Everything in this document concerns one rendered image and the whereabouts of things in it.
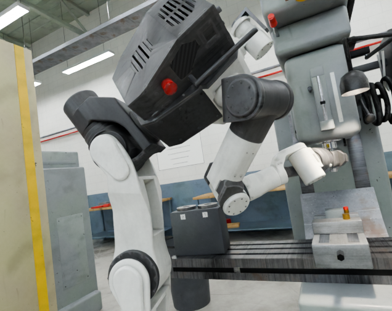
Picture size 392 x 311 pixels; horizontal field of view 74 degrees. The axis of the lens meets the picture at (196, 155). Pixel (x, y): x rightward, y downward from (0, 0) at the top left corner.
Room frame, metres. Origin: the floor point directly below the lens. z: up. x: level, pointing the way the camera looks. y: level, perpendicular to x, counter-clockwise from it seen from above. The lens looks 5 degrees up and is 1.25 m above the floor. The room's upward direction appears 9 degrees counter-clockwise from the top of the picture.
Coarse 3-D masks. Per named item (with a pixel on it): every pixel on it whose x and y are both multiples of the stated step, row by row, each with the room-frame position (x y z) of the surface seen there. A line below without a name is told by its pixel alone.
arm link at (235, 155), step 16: (224, 144) 0.64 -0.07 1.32; (240, 144) 0.61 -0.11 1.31; (256, 144) 0.61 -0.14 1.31; (224, 160) 0.65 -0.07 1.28; (240, 160) 0.63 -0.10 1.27; (208, 176) 0.70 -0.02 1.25; (224, 176) 0.66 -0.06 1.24; (240, 176) 0.67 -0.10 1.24; (224, 192) 0.67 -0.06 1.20; (240, 192) 0.69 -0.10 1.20; (224, 208) 0.70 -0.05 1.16; (240, 208) 0.72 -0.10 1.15
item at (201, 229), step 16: (192, 208) 1.17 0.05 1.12; (208, 208) 1.13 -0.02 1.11; (176, 224) 1.15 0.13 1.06; (192, 224) 1.13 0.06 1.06; (208, 224) 1.11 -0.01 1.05; (224, 224) 1.16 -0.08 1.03; (176, 240) 1.16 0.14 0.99; (192, 240) 1.14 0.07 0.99; (208, 240) 1.12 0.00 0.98; (224, 240) 1.12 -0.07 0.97
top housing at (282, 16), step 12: (264, 0) 0.81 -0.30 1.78; (276, 0) 0.80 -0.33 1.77; (288, 0) 0.78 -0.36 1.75; (312, 0) 0.77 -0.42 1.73; (324, 0) 0.77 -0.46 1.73; (336, 0) 0.78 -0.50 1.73; (264, 12) 0.82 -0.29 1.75; (276, 12) 0.81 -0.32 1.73; (288, 12) 0.81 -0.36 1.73; (300, 12) 0.82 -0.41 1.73; (312, 12) 0.83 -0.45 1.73; (288, 24) 0.88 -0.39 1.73
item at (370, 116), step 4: (356, 96) 0.93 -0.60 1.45; (360, 96) 0.93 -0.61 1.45; (356, 100) 0.93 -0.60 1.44; (360, 100) 0.92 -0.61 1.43; (360, 104) 0.91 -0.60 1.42; (364, 104) 0.89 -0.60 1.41; (364, 108) 0.87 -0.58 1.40; (364, 112) 0.86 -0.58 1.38; (368, 112) 0.85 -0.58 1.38; (368, 116) 0.82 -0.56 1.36; (372, 116) 0.81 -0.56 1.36; (368, 120) 0.82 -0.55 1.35; (372, 120) 0.82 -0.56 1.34
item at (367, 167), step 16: (288, 128) 1.36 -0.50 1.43; (368, 128) 1.22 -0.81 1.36; (288, 144) 1.37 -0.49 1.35; (320, 144) 1.31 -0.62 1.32; (352, 144) 1.25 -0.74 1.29; (368, 144) 1.23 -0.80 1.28; (288, 160) 1.38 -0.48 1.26; (352, 160) 1.25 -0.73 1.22; (368, 160) 1.23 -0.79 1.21; (384, 160) 1.21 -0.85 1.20; (336, 176) 1.29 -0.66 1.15; (352, 176) 1.26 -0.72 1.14; (368, 176) 1.23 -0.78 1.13; (384, 176) 1.21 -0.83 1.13; (288, 192) 1.39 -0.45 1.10; (304, 192) 1.35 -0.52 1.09; (384, 192) 1.22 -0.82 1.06; (288, 208) 1.41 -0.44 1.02; (384, 208) 1.22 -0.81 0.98
